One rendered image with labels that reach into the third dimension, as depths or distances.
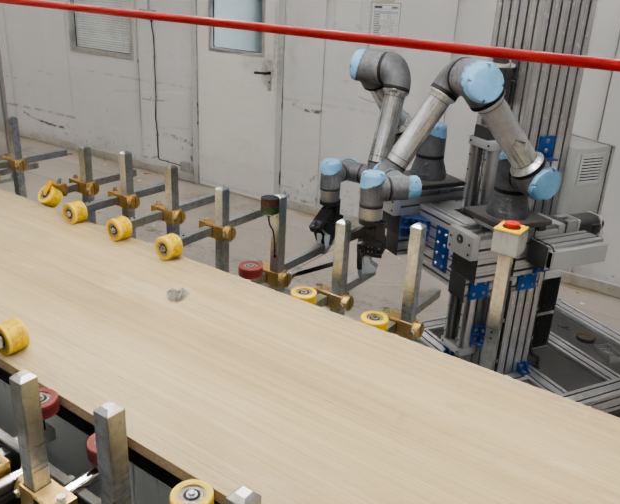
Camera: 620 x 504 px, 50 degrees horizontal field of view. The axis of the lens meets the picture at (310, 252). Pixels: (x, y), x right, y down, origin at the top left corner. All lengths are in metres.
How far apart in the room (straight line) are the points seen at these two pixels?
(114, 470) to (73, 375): 0.56
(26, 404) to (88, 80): 5.91
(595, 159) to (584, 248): 0.45
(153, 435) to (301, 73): 4.13
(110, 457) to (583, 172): 2.17
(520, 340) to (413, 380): 1.43
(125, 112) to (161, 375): 5.23
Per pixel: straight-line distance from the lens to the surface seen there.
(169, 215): 2.53
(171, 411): 1.53
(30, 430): 1.36
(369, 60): 2.53
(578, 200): 2.88
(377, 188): 2.06
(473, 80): 2.08
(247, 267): 2.20
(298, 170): 5.44
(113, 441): 1.14
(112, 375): 1.67
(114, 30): 6.75
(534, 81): 2.61
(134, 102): 6.61
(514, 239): 1.77
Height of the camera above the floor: 1.79
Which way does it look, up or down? 22 degrees down
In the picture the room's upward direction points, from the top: 3 degrees clockwise
